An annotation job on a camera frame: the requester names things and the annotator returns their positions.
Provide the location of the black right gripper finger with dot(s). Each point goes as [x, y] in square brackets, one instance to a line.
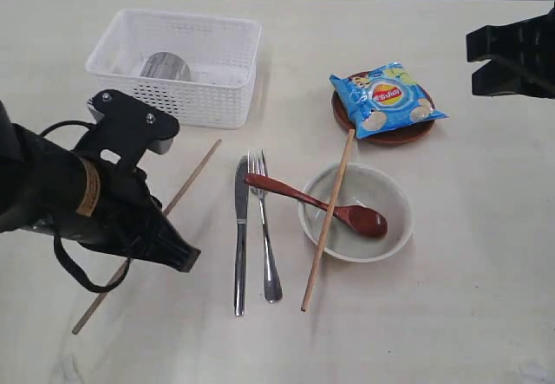
[532, 79]

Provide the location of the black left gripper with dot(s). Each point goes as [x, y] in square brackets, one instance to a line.
[126, 218]

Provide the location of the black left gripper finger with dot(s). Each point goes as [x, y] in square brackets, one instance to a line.
[533, 37]

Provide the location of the silver table knife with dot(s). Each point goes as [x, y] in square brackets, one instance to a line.
[241, 209]

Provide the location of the brown wooden plate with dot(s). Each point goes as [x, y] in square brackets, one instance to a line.
[390, 134]

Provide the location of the wooden chopstick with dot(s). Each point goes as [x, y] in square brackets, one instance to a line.
[176, 199]
[327, 221]

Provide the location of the blue chips bag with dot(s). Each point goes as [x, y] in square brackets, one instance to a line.
[383, 100]

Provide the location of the silver fork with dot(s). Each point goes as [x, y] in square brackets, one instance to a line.
[271, 282]

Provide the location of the white floral ceramic bowl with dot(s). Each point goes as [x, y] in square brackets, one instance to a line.
[368, 187]

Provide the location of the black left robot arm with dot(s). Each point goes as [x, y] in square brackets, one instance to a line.
[96, 194]

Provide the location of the clear faceted glass cup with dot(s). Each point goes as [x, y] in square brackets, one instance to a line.
[166, 66]

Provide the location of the white perforated plastic basket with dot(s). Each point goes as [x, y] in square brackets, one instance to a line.
[200, 69]

